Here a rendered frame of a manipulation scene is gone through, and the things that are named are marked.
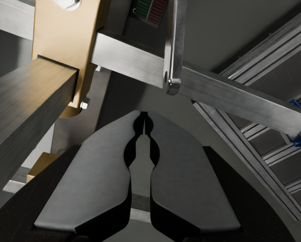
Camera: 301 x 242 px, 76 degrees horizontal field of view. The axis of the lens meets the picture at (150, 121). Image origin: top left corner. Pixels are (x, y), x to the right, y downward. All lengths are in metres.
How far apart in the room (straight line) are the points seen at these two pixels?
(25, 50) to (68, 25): 0.29
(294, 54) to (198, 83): 0.80
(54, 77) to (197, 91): 0.14
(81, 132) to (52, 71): 0.24
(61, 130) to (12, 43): 0.19
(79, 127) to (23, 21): 0.24
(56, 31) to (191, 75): 0.13
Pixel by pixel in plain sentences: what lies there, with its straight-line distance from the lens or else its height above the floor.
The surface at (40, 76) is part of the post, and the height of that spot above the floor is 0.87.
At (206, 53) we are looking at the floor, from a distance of 1.08.
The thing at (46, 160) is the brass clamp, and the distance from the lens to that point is 0.35.
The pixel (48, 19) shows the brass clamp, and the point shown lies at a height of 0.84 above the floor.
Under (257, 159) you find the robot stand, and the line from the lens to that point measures 1.26.
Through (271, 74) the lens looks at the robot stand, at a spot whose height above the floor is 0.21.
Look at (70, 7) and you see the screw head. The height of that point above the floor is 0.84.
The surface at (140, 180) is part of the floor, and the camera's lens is 1.56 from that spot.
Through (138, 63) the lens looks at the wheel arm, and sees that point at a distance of 0.20.
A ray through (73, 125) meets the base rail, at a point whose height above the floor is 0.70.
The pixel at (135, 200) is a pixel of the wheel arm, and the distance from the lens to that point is 0.37.
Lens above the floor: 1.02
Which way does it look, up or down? 58 degrees down
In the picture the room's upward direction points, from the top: 180 degrees clockwise
